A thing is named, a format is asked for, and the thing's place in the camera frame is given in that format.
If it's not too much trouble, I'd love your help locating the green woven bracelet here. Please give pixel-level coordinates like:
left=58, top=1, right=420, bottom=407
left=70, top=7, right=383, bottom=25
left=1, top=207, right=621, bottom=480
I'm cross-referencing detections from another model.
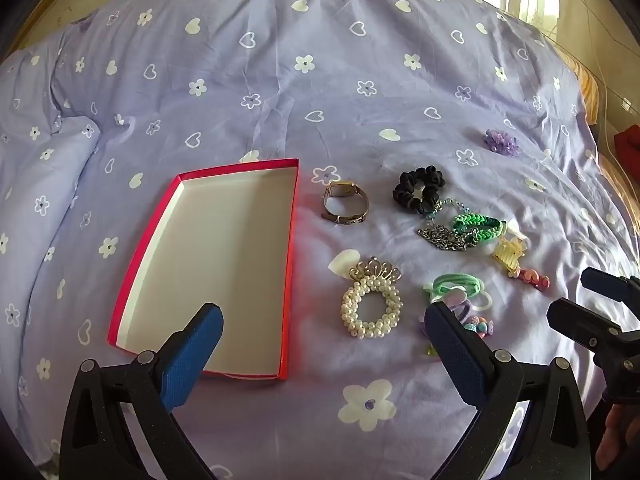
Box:
left=452, top=213, right=507, bottom=244

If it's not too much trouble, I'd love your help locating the green hair tie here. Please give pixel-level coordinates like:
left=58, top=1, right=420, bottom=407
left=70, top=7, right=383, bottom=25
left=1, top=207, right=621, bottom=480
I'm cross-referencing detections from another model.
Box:
left=424, top=273, right=494, bottom=313

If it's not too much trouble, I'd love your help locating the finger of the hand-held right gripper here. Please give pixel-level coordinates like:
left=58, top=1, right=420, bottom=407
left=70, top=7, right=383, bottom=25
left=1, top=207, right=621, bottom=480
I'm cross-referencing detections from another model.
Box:
left=546, top=298, right=632, bottom=361
left=581, top=267, right=640, bottom=312

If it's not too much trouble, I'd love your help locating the black scrunchie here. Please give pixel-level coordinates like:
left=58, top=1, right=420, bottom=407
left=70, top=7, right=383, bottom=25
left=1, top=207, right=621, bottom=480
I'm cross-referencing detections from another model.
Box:
left=393, top=167, right=445, bottom=215

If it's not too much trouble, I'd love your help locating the purple flower hair accessory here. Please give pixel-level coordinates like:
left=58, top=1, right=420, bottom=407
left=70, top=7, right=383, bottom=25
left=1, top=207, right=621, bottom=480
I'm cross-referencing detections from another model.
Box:
left=483, top=129, right=521, bottom=157

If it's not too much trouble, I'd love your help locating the person's right hand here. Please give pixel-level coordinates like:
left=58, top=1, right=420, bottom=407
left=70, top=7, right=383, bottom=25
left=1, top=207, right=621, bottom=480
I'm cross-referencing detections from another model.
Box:
left=595, top=399, right=640, bottom=472

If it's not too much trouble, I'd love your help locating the pearl hair tie with crown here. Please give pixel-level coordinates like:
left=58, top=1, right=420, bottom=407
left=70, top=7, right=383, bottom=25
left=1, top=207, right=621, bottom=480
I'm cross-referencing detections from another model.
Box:
left=340, top=256, right=404, bottom=340

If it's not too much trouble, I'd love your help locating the orange striped cloth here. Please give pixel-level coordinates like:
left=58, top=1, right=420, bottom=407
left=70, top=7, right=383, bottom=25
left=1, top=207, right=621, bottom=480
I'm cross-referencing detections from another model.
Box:
left=570, top=54, right=602, bottom=126

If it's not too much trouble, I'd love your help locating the purple floral bedsheet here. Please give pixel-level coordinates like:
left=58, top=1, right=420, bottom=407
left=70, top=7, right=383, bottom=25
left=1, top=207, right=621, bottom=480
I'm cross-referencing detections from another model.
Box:
left=0, top=0, right=628, bottom=480

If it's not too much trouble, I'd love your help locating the red bag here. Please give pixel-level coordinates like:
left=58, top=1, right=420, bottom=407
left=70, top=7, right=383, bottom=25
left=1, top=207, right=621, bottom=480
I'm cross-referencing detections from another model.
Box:
left=614, top=127, right=640, bottom=172

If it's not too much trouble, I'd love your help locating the gold wristwatch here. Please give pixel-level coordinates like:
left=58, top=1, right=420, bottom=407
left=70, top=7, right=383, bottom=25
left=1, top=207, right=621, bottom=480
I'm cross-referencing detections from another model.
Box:
left=321, top=180, right=371, bottom=226

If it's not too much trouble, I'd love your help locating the blue beaded bracelet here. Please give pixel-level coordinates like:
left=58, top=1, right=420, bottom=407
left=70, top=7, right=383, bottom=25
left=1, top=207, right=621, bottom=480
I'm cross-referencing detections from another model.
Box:
left=425, top=197, right=474, bottom=222

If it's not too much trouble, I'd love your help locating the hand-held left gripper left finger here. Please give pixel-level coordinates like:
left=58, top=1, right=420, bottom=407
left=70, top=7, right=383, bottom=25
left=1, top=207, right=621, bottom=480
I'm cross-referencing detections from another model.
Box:
left=60, top=303, right=224, bottom=480

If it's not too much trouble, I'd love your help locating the yellow hair claw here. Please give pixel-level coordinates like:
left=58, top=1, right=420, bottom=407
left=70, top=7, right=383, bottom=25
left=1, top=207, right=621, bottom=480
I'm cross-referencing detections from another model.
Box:
left=492, top=237, right=531, bottom=274

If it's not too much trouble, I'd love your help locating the pink hair clip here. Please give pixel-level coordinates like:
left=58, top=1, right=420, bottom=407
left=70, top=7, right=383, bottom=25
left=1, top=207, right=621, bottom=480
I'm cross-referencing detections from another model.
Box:
left=507, top=267, right=551, bottom=291

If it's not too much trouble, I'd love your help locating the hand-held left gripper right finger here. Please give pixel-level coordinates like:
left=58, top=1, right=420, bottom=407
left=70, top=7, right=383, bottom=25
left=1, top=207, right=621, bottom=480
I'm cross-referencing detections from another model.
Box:
left=424, top=301, right=594, bottom=480

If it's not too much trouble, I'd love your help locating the purple beaded hair clip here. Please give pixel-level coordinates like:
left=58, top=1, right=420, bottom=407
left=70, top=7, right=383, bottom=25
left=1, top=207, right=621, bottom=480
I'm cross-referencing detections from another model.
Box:
left=419, top=299, right=497, bottom=357

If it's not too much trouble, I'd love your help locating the silver chain bracelet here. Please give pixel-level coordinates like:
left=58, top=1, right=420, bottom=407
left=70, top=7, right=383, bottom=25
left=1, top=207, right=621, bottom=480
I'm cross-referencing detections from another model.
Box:
left=417, top=224, right=482, bottom=252

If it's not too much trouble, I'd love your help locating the red cardboard box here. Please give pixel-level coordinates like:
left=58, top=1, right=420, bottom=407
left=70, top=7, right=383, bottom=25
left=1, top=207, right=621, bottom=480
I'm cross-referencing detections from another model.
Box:
left=107, top=158, right=301, bottom=381

